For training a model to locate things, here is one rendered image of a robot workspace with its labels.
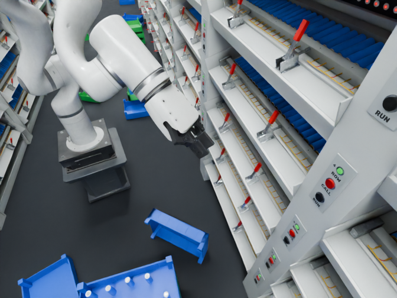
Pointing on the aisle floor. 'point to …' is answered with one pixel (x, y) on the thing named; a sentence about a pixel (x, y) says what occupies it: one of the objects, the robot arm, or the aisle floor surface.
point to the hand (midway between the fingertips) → (201, 145)
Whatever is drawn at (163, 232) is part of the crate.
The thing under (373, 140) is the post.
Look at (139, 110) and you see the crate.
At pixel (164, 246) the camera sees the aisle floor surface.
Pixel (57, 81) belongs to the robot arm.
